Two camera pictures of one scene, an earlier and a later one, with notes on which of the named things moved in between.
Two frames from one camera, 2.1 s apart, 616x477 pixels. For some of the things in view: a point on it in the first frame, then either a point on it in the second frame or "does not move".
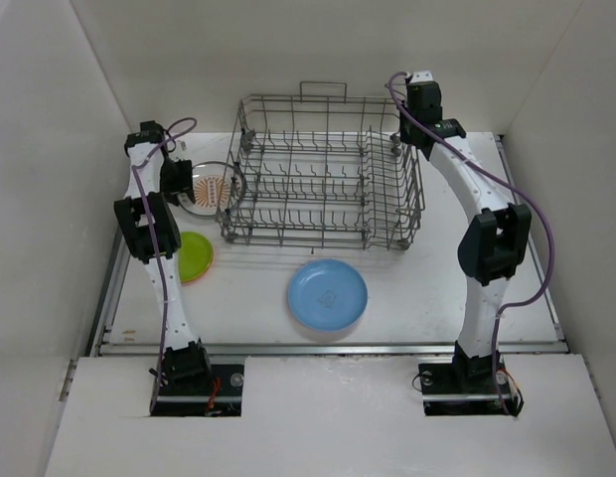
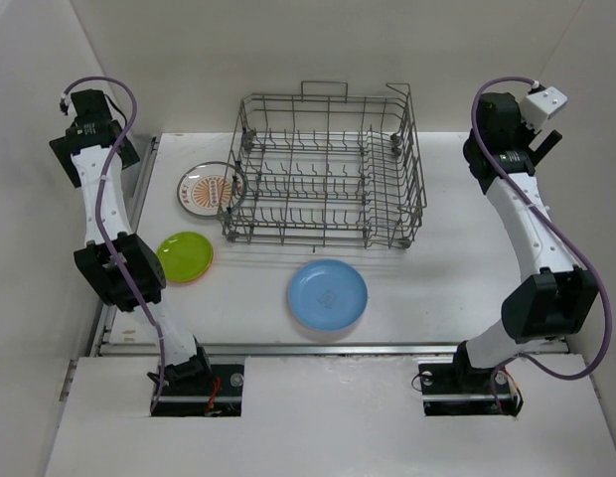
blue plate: [328, 294] does not move
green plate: [195, 256] does not move
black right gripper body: [406, 124] -> [526, 137]
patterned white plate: [219, 189] does not move
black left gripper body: [174, 176] -> [127, 156]
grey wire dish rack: [322, 171] does not move
